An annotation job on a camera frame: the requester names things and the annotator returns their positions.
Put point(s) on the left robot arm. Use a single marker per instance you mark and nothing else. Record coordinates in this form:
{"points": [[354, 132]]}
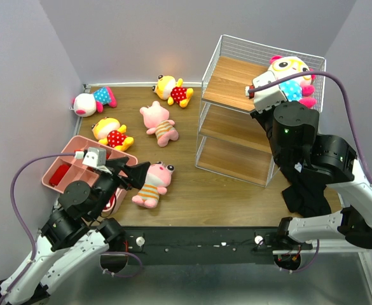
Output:
{"points": [[66, 241]]}

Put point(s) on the yellow frog plush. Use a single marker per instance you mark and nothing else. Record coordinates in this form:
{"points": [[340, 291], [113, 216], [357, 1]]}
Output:
{"points": [[109, 132], [172, 90]]}

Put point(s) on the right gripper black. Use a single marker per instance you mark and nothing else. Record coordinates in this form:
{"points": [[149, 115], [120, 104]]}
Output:
{"points": [[261, 116]]}

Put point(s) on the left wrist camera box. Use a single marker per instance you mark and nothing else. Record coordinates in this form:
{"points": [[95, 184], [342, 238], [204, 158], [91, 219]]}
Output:
{"points": [[94, 158]]}

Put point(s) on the red block in tray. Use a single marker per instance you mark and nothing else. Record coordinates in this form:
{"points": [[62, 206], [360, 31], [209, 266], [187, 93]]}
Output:
{"points": [[59, 174]]}

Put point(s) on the yellow frog plush back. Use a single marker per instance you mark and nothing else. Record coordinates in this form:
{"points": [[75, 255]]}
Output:
{"points": [[172, 90]]}

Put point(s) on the black cloth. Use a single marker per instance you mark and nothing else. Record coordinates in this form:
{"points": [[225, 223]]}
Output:
{"points": [[304, 196]]}

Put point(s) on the white panda plush blue dress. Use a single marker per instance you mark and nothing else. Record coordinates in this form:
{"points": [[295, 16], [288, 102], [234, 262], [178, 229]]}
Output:
{"points": [[87, 104]]}

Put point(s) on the white panda plush with glasses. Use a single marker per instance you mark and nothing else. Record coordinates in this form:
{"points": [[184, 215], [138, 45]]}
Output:
{"points": [[297, 89]]}

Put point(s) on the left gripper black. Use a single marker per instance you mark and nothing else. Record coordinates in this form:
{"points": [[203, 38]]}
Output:
{"points": [[136, 173]]}

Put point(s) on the black mounting rail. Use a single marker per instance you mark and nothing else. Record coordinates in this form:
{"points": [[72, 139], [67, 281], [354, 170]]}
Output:
{"points": [[170, 245]]}

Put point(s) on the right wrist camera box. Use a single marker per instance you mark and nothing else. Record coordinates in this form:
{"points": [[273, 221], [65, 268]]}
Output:
{"points": [[265, 99]]}

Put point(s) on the pink plush face down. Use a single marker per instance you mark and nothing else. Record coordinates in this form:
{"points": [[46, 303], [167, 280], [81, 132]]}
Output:
{"points": [[157, 121]]}

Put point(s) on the white wire wooden shelf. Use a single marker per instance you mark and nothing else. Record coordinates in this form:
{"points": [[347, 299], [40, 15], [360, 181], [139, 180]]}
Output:
{"points": [[229, 141]]}

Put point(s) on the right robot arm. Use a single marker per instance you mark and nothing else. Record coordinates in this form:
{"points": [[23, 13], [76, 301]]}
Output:
{"points": [[328, 160]]}

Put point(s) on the yellow frog plush front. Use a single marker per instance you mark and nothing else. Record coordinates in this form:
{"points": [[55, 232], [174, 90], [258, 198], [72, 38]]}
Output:
{"points": [[109, 132]]}

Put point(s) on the pink divided tray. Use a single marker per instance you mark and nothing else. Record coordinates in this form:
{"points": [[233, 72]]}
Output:
{"points": [[78, 171]]}

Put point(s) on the pink frog plush striped shirt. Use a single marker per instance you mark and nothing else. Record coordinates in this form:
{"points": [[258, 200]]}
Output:
{"points": [[158, 179]]}

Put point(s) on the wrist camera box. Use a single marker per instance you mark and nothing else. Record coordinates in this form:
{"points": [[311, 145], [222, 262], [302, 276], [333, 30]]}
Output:
{"points": [[265, 99], [94, 158]]}

